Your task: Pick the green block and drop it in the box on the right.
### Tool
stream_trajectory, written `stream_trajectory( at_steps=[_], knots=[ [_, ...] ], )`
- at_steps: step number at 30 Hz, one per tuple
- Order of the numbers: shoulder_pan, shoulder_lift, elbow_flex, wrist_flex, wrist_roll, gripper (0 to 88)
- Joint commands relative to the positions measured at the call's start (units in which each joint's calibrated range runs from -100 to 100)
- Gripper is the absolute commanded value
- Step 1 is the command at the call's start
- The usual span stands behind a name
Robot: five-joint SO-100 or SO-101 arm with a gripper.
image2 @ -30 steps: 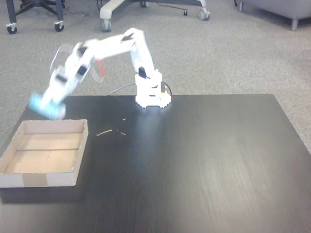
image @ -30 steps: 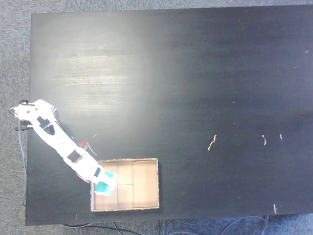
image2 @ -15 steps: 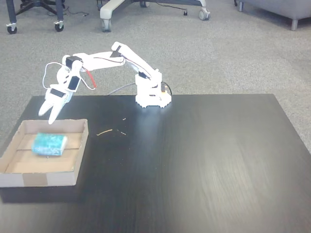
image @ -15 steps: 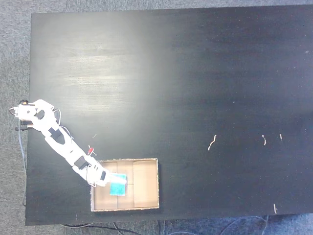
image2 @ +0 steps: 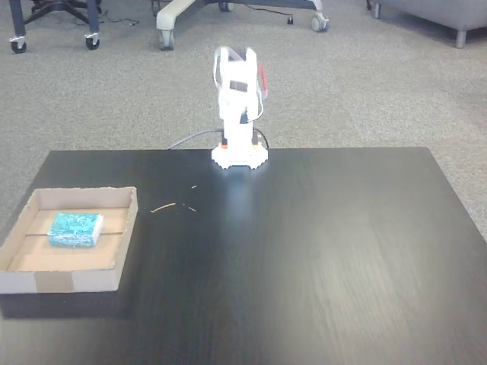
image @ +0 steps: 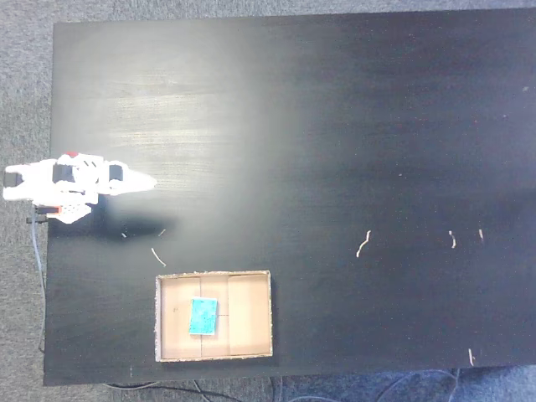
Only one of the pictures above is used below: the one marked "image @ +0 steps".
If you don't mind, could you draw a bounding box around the green block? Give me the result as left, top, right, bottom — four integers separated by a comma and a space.
188, 296, 219, 338

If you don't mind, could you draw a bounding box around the open cardboard box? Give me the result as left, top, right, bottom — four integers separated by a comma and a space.
154, 270, 274, 363

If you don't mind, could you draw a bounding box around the grey-blue cable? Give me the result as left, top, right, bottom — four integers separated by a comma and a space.
29, 221, 48, 353

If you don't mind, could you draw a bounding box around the thin black cable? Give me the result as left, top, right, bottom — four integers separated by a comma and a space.
103, 380, 242, 402

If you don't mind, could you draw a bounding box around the blue cable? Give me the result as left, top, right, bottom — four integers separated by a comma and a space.
368, 368, 462, 402

